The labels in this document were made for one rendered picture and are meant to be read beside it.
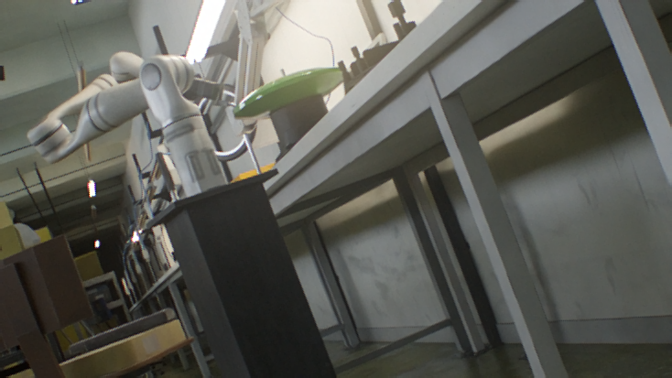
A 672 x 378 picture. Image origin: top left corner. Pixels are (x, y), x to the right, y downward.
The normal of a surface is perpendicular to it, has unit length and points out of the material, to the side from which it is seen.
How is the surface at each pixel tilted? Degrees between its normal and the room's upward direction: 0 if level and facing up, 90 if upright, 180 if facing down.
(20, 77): 90
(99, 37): 90
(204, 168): 90
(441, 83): 90
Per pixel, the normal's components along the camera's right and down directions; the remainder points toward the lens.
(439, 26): -0.89, 0.33
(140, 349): 0.90, -0.36
